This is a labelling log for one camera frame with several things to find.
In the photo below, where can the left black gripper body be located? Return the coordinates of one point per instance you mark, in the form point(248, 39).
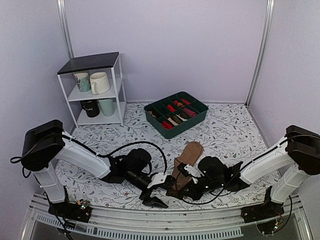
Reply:
point(133, 176)

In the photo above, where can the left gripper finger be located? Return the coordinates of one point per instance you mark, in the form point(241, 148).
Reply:
point(157, 203)
point(147, 200)

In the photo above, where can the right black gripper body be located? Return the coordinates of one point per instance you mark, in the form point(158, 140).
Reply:
point(215, 184)

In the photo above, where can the brown ribbed sock pair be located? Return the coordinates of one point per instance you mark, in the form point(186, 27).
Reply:
point(188, 158)

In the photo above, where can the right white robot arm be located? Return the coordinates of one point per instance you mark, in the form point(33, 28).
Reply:
point(299, 149)

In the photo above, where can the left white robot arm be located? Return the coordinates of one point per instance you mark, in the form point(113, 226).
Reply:
point(49, 141)

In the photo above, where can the red rolled sock front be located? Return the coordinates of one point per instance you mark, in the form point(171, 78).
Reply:
point(166, 125)

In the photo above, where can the red rolled sock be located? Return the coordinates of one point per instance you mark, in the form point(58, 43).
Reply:
point(171, 108)
point(166, 125)

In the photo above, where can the beige sock in box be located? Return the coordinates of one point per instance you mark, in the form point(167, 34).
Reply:
point(172, 122)

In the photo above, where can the green divided sock box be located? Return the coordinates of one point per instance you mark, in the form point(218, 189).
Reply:
point(157, 111)

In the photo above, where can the dark brown sock in box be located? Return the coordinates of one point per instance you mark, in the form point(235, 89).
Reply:
point(184, 115)

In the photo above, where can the red rolled sock middle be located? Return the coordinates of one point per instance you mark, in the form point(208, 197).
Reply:
point(171, 108)

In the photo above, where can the maroon sock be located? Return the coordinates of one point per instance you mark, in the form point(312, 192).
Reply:
point(190, 112)

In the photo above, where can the orange striped sock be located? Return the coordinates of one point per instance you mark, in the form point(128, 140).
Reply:
point(180, 104)

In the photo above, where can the red sock back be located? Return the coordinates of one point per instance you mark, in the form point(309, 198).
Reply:
point(186, 101)

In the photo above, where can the mint green mug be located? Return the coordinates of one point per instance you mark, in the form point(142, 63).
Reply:
point(106, 106)

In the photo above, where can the black mug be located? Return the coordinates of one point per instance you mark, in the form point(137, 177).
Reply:
point(91, 107)

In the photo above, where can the white ceramic mug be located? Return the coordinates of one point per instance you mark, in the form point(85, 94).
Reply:
point(99, 83)

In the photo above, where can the white shelf black top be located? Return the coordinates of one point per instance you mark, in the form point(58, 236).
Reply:
point(103, 62)

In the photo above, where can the teal patterned mug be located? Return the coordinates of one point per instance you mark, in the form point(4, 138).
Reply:
point(82, 80)

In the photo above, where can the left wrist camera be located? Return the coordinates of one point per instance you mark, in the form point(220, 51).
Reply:
point(157, 179)

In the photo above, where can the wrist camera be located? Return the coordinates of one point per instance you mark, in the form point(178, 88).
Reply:
point(157, 179)
point(189, 171)

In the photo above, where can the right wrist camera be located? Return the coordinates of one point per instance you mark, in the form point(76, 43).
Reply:
point(189, 171)

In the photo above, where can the aluminium front rail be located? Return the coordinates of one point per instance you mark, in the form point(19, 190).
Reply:
point(118, 214)

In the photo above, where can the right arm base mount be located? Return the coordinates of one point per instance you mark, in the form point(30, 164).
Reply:
point(265, 210)

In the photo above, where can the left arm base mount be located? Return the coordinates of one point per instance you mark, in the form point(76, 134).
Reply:
point(78, 211)

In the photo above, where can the right corner metal post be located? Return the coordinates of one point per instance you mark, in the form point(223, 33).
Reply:
point(270, 4)

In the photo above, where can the corner metal post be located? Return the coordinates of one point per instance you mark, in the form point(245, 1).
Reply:
point(270, 4)
point(62, 13)

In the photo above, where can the left corner metal post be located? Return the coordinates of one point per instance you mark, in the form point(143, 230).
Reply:
point(62, 13)

